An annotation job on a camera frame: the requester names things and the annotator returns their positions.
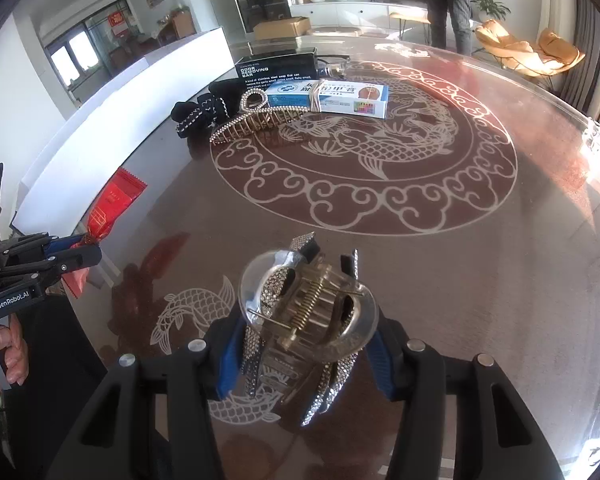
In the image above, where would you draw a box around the small glass bottle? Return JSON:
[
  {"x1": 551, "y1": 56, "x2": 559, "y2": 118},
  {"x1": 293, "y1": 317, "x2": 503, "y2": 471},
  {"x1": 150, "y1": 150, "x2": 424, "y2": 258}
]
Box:
[{"x1": 316, "y1": 60, "x2": 352, "y2": 80}]

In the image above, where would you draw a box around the blue white ointment box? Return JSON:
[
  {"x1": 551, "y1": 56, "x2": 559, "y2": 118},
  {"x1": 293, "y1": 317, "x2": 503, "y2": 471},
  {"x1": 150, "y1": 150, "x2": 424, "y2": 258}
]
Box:
[{"x1": 264, "y1": 79, "x2": 390, "y2": 121}]

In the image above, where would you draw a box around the wooden side cabinet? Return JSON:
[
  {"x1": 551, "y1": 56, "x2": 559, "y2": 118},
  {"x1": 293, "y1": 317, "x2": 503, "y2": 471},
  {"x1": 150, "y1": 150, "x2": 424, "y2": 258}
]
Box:
[{"x1": 156, "y1": 6, "x2": 198, "y2": 46}]

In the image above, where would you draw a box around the pearl studded hair claw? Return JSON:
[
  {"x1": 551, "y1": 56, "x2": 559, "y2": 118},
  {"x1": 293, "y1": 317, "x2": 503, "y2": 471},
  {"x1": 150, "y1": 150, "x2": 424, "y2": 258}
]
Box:
[{"x1": 209, "y1": 91, "x2": 303, "y2": 147}]

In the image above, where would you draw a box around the person's left hand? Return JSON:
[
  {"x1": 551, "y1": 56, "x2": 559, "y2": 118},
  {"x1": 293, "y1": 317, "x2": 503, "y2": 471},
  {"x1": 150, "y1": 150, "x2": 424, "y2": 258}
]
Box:
[{"x1": 0, "y1": 321, "x2": 31, "y2": 395}]

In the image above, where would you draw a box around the grey curtain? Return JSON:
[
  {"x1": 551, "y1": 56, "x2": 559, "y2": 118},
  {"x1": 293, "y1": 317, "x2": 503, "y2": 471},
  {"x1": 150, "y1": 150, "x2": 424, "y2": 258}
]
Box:
[{"x1": 555, "y1": 0, "x2": 600, "y2": 116}]

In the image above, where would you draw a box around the wooden bench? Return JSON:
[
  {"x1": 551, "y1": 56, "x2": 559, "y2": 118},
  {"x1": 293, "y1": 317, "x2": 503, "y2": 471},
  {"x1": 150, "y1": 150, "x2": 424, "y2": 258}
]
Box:
[{"x1": 389, "y1": 11, "x2": 433, "y2": 43}]

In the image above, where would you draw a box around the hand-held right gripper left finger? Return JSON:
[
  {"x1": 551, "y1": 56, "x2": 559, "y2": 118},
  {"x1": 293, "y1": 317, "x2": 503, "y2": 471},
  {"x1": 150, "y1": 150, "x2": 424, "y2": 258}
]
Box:
[{"x1": 45, "y1": 305, "x2": 246, "y2": 480}]

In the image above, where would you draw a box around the black cardboard box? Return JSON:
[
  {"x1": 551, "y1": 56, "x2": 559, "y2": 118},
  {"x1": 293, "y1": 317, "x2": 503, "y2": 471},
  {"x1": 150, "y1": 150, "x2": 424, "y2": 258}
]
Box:
[{"x1": 234, "y1": 51, "x2": 318, "y2": 92}]

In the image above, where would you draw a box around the white foam board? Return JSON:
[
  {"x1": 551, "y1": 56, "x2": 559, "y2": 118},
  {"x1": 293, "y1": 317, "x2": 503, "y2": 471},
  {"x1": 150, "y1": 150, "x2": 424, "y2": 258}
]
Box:
[{"x1": 10, "y1": 27, "x2": 235, "y2": 233}]

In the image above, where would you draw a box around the tan lounge chair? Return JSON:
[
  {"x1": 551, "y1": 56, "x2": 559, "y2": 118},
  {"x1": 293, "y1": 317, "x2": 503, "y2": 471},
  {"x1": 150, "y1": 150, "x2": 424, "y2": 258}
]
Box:
[{"x1": 475, "y1": 19, "x2": 587, "y2": 92}]

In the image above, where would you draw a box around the black rhinestone hair bow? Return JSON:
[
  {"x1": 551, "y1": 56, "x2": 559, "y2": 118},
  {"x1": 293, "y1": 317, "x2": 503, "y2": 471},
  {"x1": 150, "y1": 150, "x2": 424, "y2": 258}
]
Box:
[{"x1": 170, "y1": 92, "x2": 229, "y2": 142}]

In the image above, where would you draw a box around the red foil packet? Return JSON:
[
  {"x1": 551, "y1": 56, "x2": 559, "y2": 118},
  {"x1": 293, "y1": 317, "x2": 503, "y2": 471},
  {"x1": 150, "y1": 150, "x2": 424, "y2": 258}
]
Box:
[{"x1": 62, "y1": 167, "x2": 148, "y2": 297}]

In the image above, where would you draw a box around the red window poster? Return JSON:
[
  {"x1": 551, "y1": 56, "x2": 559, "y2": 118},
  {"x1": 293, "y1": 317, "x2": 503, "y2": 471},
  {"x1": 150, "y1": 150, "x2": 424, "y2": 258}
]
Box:
[{"x1": 107, "y1": 10, "x2": 131, "y2": 37}]

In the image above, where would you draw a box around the plain black scrunchie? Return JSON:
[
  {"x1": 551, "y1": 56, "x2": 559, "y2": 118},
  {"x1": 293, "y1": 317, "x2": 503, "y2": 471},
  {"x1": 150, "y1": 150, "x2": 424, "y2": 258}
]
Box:
[{"x1": 209, "y1": 80, "x2": 247, "y2": 108}]

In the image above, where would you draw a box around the large leafy potted plant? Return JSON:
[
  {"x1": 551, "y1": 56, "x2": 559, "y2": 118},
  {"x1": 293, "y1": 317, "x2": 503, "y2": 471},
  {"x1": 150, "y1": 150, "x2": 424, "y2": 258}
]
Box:
[{"x1": 470, "y1": 0, "x2": 512, "y2": 23}]

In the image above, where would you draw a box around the clear rhinestone hair claw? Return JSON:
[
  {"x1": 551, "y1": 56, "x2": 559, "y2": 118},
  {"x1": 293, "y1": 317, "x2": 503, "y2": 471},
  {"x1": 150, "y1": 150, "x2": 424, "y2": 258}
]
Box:
[{"x1": 237, "y1": 231, "x2": 381, "y2": 428}]

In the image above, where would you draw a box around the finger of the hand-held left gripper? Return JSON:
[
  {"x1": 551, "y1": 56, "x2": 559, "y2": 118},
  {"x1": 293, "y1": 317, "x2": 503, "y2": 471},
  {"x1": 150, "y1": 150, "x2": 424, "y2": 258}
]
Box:
[
  {"x1": 0, "y1": 232, "x2": 88, "y2": 263},
  {"x1": 0, "y1": 244, "x2": 103, "y2": 287}
]

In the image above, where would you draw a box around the white low cabinet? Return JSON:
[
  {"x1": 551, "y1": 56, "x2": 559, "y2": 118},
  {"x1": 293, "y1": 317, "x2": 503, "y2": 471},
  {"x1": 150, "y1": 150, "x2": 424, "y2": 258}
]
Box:
[{"x1": 289, "y1": 0, "x2": 486, "y2": 36}]

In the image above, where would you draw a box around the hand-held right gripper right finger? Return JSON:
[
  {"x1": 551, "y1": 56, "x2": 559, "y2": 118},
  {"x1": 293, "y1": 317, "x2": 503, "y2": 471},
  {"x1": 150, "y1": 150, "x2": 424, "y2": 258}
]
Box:
[{"x1": 365, "y1": 317, "x2": 566, "y2": 480}]

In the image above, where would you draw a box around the brown cardboard box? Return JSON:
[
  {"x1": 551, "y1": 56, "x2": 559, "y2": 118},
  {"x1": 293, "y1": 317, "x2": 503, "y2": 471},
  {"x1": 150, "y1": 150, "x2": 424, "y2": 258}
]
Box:
[{"x1": 252, "y1": 16, "x2": 312, "y2": 41}]

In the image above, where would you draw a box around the tan rubber band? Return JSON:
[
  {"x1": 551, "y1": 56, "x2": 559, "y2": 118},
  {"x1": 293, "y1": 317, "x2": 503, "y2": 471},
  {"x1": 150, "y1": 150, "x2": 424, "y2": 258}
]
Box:
[{"x1": 307, "y1": 79, "x2": 327, "y2": 112}]

